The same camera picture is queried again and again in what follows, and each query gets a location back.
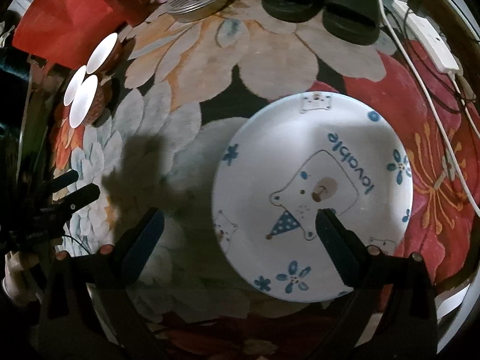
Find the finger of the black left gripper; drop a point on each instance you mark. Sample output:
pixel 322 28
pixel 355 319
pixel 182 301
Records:
pixel 53 186
pixel 57 214

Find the red box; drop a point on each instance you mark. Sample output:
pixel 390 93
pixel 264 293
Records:
pixel 67 31

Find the red-brown bowl white inside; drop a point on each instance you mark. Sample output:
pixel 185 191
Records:
pixel 105 56

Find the white lovable bear plate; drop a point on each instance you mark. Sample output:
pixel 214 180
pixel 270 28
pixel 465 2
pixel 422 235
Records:
pixel 298 155

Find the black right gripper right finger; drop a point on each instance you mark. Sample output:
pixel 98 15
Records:
pixel 392 314

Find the person's left hand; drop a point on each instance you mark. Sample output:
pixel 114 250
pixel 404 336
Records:
pixel 16 282

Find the floral patterned rug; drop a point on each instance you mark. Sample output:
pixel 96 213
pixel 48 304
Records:
pixel 185 89

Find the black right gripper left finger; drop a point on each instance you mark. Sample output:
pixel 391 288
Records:
pixel 71 313

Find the white power strip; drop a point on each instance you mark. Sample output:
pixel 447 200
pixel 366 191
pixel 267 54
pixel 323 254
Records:
pixel 429 37

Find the black slipper right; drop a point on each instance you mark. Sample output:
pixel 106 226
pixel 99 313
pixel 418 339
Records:
pixel 354 21

